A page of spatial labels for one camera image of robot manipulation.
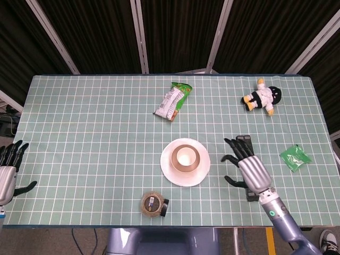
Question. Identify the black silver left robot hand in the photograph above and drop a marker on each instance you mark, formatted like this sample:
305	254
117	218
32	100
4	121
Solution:
8	180

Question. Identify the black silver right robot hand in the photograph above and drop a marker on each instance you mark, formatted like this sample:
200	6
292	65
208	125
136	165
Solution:
255	172

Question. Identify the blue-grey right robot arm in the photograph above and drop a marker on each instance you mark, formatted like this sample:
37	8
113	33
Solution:
284	220

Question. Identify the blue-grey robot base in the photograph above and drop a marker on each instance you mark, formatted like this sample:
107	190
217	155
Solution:
164	241

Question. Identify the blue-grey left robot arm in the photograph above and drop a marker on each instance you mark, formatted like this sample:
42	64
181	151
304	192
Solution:
1	217

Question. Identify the beige bowl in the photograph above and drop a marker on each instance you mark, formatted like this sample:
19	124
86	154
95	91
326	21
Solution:
186	169

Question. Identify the white round plate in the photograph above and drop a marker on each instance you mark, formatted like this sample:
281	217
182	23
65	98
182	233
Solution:
186	181

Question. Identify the small green foil packet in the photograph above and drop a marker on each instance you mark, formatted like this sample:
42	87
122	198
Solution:
295	159

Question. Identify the black floor equipment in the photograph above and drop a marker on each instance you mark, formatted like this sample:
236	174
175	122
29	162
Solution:
6	125

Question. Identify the black white plush doll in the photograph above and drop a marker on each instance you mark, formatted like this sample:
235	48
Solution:
261	97

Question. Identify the teal grid tablecloth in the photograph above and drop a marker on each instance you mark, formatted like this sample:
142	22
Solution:
93	148

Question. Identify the grey white sneaker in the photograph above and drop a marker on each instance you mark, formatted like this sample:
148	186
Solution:
328	243

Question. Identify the glass jar black lid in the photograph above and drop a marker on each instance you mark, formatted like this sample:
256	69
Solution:
152	204

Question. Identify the green white snack bag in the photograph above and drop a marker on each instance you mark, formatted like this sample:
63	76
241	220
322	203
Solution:
171	102

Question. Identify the dark pleated curtain panel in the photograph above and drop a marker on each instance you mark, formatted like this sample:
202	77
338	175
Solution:
326	79
93	34
16	40
180	32
265	32

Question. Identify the white screen frame post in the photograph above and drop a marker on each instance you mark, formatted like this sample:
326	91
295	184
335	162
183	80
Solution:
335	148
313	43
140	37
10	102
54	37
220	35

